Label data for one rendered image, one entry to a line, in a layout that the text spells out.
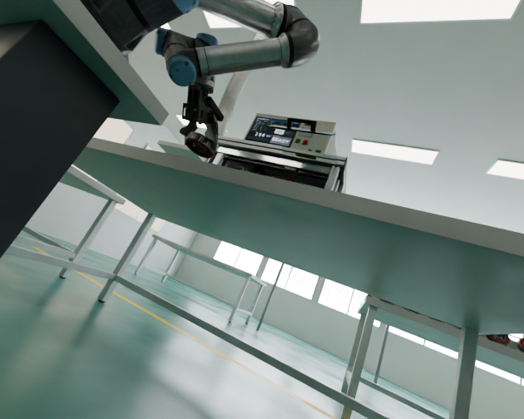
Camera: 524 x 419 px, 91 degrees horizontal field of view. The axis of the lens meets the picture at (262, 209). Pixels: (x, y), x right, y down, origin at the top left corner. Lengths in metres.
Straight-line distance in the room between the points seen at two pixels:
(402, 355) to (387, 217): 6.80
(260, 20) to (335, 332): 6.87
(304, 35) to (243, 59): 0.20
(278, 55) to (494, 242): 0.71
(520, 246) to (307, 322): 6.75
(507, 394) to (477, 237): 7.33
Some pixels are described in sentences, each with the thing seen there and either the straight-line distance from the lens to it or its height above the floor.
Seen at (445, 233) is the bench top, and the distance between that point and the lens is 0.67.
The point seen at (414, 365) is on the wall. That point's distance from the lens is 7.44.
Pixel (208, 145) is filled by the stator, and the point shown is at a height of 0.83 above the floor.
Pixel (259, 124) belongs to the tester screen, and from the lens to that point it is 1.44.
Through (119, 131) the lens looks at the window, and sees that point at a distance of 6.29.
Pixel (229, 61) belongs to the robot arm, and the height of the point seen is 0.99.
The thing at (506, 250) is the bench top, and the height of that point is 0.70.
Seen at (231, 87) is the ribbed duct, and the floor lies 2.29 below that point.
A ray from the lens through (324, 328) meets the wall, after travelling 7.26.
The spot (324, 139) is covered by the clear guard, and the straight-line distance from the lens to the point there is 1.04.
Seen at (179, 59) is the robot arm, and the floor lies 0.90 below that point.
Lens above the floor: 0.43
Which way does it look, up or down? 18 degrees up
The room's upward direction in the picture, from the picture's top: 24 degrees clockwise
